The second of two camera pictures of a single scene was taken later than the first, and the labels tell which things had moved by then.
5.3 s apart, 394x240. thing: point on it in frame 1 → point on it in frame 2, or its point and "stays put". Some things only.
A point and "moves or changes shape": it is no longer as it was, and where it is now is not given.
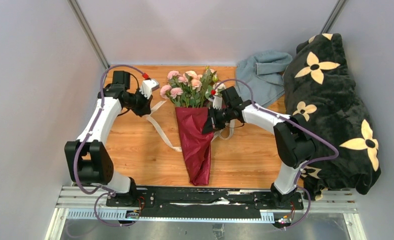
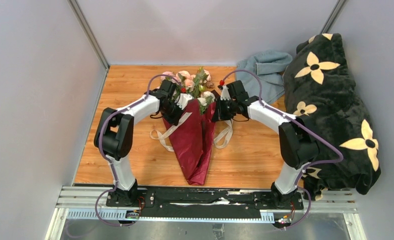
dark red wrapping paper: (196, 145) moves or changes shape
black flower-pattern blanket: (320, 89) stays put
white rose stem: (220, 87) → (208, 96)
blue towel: (264, 71) stays put
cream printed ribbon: (149, 116) moves or changes shape
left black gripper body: (138, 102) → (173, 113)
